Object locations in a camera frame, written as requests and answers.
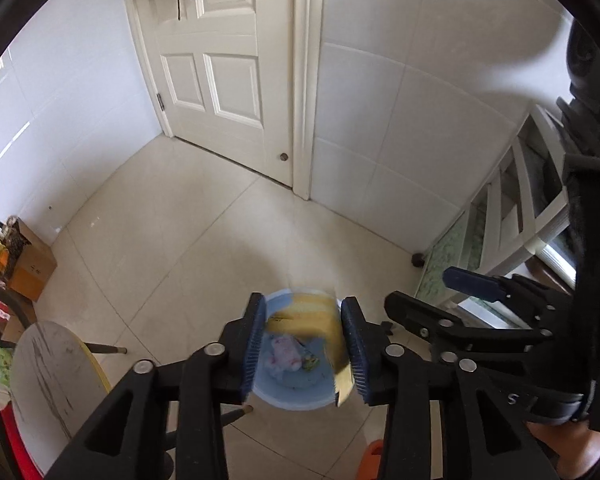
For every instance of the crumpled white paper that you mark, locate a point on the crumpled white paper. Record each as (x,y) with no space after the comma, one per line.
(285,355)

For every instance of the black floor stopper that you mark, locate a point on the black floor stopper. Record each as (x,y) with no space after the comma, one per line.
(418,259)

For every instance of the white wooden rack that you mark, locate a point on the white wooden rack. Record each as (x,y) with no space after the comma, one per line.
(545,225)

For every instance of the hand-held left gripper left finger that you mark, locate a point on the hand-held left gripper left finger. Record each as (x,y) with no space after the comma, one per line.
(251,355)

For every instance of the person's right forearm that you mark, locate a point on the person's right forearm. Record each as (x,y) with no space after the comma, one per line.
(570,450)

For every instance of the light blue plastic bin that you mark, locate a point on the light blue plastic bin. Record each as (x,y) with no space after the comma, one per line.
(300,391)

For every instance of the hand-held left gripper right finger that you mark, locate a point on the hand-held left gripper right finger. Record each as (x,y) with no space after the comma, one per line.
(352,355)

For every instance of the small green wrapper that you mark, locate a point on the small green wrapper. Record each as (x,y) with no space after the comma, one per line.
(311,362)

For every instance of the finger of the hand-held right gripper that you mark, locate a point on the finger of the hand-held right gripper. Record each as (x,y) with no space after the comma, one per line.
(415,312)
(472,282)

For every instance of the round marble table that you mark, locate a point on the round marble table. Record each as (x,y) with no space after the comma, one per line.
(50,380)

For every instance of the orange plastic stool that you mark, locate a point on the orange plastic stool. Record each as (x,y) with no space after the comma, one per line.
(371,462)

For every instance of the red plastic stool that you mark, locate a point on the red plastic stool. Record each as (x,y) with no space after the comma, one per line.
(22,440)

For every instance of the cardboard box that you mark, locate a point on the cardboard box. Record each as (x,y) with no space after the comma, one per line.
(32,270)

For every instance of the gold patterned bag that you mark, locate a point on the gold patterned bag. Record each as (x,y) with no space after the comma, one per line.
(12,245)

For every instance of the white panel door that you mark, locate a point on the white panel door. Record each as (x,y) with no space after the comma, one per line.
(230,35)

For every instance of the green patterned mat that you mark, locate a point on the green patterned mat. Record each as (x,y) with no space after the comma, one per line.
(445,270)

